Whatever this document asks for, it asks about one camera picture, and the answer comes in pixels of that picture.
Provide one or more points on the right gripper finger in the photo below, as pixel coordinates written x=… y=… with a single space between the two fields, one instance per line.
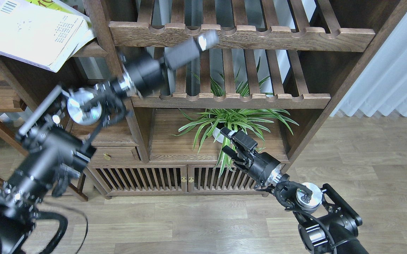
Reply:
x=235 y=157
x=240 y=139

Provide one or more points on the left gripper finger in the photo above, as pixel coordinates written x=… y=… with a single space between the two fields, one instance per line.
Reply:
x=185 y=52

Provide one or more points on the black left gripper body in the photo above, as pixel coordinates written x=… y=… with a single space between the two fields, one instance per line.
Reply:
x=142 y=75

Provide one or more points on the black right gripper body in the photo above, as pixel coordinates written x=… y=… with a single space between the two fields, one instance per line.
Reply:
x=262 y=167

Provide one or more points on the yellow green magazine stack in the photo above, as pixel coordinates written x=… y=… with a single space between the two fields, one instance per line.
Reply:
x=85 y=32

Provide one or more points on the white lavender book stack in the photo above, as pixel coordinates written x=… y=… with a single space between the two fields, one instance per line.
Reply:
x=36 y=35

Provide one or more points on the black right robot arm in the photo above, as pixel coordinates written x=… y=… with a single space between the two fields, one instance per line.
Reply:
x=327 y=223

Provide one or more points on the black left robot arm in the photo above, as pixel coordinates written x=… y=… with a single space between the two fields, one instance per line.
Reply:
x=59 y=134

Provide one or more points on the white plant pot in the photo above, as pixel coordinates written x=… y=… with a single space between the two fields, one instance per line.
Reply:
x=219 y=137

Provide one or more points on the dark wooden bookshelf cabinet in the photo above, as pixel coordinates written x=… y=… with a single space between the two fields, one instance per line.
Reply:
x=303 y=59

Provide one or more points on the brass drawer knob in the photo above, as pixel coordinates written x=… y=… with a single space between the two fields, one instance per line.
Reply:
x=107 y=156

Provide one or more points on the white pleated curtain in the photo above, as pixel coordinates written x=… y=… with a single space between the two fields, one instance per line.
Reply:
x=381 y=88

